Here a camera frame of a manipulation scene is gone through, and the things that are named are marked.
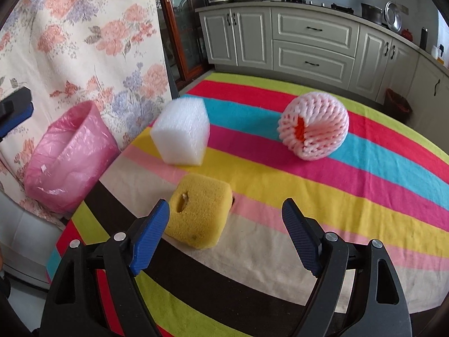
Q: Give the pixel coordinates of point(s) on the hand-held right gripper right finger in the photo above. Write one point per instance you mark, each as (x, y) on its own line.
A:
(301, 238)

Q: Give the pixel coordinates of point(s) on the pink bagged trash bin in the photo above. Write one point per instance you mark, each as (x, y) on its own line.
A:
(70, 158)

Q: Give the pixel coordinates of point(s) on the floral curtain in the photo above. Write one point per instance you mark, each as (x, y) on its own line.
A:
(87, 42)

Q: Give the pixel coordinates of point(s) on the white lower kitchen cabinets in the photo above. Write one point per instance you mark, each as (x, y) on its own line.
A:
(315, 45)

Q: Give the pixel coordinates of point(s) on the striped tablecloth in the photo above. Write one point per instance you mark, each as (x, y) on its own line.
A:
(315, 189)

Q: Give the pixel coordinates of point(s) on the small white bottle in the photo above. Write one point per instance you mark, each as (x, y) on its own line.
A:
(438, 52)

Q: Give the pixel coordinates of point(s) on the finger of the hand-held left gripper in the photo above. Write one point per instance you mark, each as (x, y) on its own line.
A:
(17, 116)

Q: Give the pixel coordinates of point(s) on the small red pot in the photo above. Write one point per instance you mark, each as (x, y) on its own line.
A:
(407, 35)

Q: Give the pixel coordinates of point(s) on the round steel lid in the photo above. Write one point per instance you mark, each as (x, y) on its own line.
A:
(393, 17)

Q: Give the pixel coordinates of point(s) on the yellow sponge with hole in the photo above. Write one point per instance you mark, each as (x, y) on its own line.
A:
(203, 210)

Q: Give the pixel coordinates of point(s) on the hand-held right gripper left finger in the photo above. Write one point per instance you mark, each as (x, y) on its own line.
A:
(151, 238)

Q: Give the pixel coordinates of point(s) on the black bottle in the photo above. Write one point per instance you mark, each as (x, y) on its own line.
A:
(424, 38)

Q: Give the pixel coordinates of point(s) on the black gas stove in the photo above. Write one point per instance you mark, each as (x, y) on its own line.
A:
(315, 3)

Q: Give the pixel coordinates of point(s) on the steel cooking pot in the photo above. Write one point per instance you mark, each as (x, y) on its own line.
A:
(371, 14)

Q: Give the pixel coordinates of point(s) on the white foam block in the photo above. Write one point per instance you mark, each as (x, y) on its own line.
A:
(180, 131)

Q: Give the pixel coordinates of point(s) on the fruit in foam net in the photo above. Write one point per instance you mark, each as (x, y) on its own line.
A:
(319, 126)

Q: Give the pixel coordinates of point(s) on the small brown waste bin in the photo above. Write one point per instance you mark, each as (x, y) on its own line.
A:
(398, 105)

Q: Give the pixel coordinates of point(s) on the brown framed glass door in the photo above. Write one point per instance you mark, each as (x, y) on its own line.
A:
(186, 31)

